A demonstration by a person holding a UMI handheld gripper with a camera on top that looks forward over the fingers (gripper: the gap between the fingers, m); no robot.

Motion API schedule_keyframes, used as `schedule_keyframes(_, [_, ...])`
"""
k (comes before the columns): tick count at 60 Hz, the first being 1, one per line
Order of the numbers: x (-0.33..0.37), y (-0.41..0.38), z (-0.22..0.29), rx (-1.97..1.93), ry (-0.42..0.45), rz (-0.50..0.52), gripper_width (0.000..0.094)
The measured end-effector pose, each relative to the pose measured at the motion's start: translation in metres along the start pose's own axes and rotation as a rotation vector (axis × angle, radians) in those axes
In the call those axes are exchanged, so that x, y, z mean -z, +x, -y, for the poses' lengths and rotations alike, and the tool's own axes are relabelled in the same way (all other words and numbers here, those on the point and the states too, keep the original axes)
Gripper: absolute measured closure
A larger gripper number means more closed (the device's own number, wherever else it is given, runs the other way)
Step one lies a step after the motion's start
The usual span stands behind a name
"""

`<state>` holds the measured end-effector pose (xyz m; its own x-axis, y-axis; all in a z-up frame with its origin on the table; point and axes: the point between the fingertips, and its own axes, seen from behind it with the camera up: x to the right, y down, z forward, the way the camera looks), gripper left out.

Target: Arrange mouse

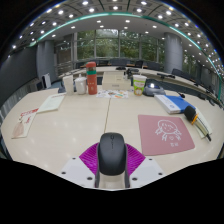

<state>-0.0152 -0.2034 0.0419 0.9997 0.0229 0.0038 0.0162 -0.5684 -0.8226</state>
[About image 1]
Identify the black gooseneck table microphone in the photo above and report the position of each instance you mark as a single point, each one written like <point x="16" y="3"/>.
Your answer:
<point x="181" y="95"/>

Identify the dark grey computer mouse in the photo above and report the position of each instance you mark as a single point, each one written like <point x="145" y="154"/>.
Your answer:
<point x="112" y="153"/>

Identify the beige cardboard box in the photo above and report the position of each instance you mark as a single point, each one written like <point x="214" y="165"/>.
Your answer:
<point x="116" y="81"/>

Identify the group of dark office chairs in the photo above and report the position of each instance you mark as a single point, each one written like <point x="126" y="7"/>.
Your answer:
<point x="176" y="72"/>

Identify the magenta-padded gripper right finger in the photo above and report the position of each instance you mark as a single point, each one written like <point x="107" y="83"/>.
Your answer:
<point x="146" y="170"/>

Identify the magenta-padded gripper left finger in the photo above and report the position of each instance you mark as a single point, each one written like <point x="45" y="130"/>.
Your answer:
<point x="76" y="170"/>

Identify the colourful printed leaflet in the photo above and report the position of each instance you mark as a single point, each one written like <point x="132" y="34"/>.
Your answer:
<point x="112" y="94"/>

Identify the pale lined notepad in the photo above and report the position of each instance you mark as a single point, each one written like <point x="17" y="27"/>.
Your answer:
<point x="206" y="125"/>

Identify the green and white paper cup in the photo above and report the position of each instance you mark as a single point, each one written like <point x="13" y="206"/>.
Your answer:
<point x="139" y="85"/>

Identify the white paper carton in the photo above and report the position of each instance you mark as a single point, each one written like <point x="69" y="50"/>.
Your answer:
<point x="68" y="85"/>

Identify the black handheld microphone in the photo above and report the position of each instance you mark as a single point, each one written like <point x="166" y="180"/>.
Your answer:
<point x="190" y="113"/>

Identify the red and white booklet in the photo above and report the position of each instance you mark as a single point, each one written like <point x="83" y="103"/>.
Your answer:
<point x="24" y="124"/>

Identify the row of ceiling lights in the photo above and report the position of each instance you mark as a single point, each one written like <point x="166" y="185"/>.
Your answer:
<point x="115" y="7"/>

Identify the pink mouse pad with drawing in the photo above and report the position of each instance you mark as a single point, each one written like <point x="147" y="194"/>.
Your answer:
<point x="163" y="135"/>

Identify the grey conference phone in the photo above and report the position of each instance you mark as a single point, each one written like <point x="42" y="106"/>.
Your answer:
<point x="154" y="90"/>

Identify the red drink bottle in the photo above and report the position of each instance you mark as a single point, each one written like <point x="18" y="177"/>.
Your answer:
<point x="91" y="78"/>

